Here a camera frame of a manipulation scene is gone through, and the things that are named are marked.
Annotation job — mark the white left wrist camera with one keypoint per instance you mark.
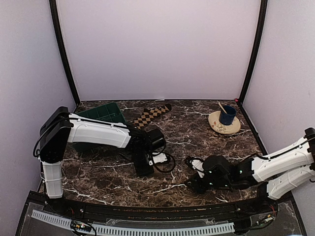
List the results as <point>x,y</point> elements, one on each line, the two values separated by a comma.
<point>159,158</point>

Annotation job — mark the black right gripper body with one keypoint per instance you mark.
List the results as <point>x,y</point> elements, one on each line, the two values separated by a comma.
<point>221,183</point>

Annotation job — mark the blue speckled mug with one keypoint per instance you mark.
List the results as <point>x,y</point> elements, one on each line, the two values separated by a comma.
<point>227,115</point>

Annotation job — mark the brown argyle sock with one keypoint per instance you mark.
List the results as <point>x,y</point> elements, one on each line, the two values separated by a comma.
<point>148,115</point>

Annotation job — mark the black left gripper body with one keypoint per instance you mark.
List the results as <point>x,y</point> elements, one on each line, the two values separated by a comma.
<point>138,160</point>

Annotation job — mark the green plastic divider tray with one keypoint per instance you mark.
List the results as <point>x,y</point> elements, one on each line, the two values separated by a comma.
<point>109,113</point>

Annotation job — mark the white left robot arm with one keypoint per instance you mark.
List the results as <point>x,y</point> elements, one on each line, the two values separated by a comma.
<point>64,127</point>

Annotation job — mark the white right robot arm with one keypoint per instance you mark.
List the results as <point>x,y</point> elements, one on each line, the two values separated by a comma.
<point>275,174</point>

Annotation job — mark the right black frame post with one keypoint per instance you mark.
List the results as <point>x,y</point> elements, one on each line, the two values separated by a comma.
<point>255,49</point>

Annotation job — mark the cream floral plate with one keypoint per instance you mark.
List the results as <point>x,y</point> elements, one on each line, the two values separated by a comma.
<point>217,126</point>

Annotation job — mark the black front rail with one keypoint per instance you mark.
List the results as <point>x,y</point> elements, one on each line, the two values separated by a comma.
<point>91,211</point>

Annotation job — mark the left black frame post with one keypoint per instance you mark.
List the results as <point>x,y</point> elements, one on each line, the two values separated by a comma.
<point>62,51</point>

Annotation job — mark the black frame post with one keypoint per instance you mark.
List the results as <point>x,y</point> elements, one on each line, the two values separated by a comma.
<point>255,49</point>
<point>62,51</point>

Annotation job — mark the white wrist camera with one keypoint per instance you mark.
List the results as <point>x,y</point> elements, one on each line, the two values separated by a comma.
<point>197,165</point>
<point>159,158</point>

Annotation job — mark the white slotted cable duct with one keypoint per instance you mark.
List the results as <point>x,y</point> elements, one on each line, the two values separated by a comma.
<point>82,228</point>

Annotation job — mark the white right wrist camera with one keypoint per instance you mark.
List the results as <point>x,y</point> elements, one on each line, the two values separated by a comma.
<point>197,165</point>

